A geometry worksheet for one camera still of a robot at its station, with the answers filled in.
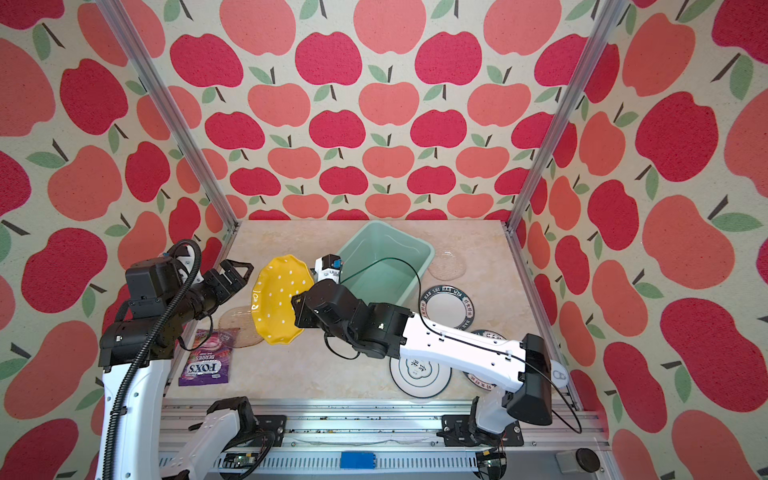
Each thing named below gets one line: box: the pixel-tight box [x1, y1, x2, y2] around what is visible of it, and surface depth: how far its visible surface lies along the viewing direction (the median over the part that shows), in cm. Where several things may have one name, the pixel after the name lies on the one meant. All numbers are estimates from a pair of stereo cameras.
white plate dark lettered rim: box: [420, 284, 475, 331], surface depth 101 cm
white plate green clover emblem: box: [389, 356, 453, 399], surface depth 84 cm
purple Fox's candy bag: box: [179, 328, 241, 386], surface depth 86 cm
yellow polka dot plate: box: [251, 254, 314, 345], surface depth 67 cm
